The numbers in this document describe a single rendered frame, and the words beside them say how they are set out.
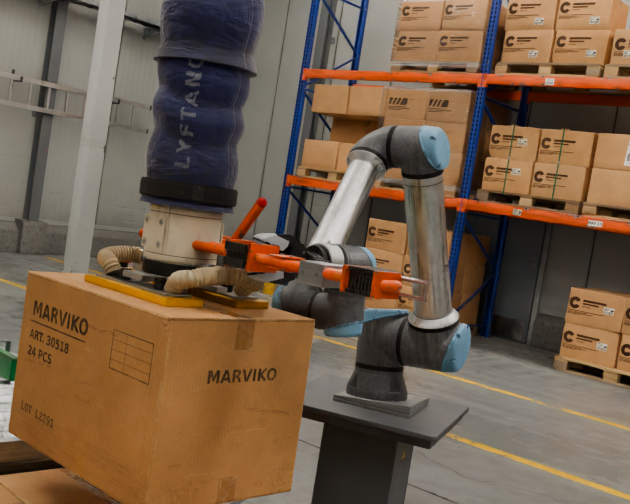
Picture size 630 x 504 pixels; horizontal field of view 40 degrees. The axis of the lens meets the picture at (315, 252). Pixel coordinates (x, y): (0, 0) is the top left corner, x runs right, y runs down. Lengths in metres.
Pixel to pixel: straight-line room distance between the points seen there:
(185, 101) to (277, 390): 0.67
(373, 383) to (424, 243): 0.47
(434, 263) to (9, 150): 10.22
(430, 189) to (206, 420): 0.95
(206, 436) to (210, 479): 0.10
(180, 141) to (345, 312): 0.54
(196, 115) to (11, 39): 10.43
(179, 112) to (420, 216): 0.79
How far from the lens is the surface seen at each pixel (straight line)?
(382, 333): 2.62
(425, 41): 10.53
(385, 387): 2.63
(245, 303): 1.97
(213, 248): 1.91
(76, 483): 2.33
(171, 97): 1.98
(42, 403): 2.13
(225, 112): 1.97
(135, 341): 1.80
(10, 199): 12.40
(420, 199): 2.39
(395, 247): 10.39
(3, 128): 12.27
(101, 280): 2.05
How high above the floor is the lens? 1.34
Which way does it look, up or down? 3 degrees down
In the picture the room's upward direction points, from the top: 9 degrees clockwise
